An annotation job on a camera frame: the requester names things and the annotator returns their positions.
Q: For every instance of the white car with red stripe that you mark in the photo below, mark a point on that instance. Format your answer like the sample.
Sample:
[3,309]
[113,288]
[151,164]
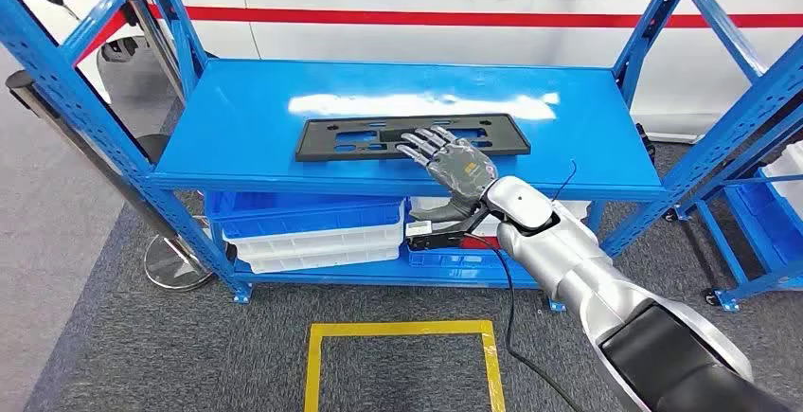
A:
[376,39]

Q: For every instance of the yellow floor tape square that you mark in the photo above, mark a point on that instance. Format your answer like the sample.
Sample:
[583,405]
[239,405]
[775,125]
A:
[401,327]

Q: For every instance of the blue wheeled shelf rack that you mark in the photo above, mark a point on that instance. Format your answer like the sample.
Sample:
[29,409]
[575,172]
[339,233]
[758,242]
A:
[721,243]

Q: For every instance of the chrome stanchion post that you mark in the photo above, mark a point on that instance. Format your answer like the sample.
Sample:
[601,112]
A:
[88,152]
[157,45]

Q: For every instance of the black plastic panel part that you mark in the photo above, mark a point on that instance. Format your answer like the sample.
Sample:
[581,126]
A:
[326,139]

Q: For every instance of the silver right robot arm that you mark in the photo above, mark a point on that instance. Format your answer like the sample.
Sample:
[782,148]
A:
[577,258]

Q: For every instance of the red item under bin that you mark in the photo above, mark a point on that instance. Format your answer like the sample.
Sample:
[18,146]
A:
[483,243]

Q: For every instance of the blue plastic bin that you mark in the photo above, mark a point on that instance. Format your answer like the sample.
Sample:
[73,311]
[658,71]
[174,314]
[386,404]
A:
[301,211]
[439,260]
[768,221]

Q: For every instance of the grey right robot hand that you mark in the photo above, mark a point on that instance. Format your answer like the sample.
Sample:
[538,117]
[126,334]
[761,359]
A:
[461,167]

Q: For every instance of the blue metal shelf rack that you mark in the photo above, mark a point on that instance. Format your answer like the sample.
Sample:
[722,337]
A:
[251,120]

